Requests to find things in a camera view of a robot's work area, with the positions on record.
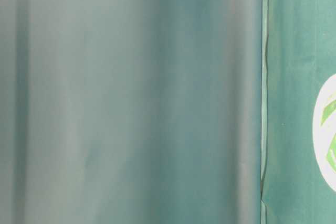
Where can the white duct tape roll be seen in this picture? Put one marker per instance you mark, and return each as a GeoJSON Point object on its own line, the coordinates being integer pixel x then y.
{"type": "Point", "coordinates": [323, 131]}

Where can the green table cloth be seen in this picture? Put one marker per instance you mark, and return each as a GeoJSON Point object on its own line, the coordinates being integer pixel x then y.
{"type": "Point", "coordinates": [299, 53]}

